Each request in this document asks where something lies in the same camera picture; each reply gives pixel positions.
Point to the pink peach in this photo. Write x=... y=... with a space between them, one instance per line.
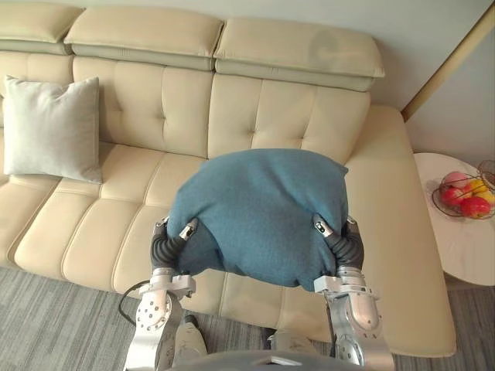
x=453 y=180

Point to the cream leather sofa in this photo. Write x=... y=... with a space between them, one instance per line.
x=131 y=154

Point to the cream sofa headrest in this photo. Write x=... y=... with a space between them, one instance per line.
x=143 y=31
x=294 y=50
x=31 y=27

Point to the round white side table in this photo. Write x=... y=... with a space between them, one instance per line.
x=464 y=247

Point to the small red apple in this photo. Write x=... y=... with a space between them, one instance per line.
x=451 y=196

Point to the grey robot torso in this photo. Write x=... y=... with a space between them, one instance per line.
x=247 y=361

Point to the yellow fruit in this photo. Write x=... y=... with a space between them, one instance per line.
x=481 y=189

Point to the beige slanted pole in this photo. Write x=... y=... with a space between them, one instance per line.
x=444 y=64

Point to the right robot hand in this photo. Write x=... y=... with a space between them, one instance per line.
x=348 y=253

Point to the robot leg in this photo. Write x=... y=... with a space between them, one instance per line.
x=191 y=336
x=290 y=340

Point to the large red apple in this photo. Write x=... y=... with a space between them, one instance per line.
x=475 y=208

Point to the left robot leg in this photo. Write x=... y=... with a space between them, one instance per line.
x=191 y=336

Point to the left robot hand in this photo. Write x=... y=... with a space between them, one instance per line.
x=162 y=249

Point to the teal fabric cushion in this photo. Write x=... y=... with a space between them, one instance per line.
x=255 y=216

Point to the light grey cushion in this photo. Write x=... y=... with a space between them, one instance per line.
x=50 y=127

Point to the right robot leg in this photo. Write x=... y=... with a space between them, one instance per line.
x=290 y=340

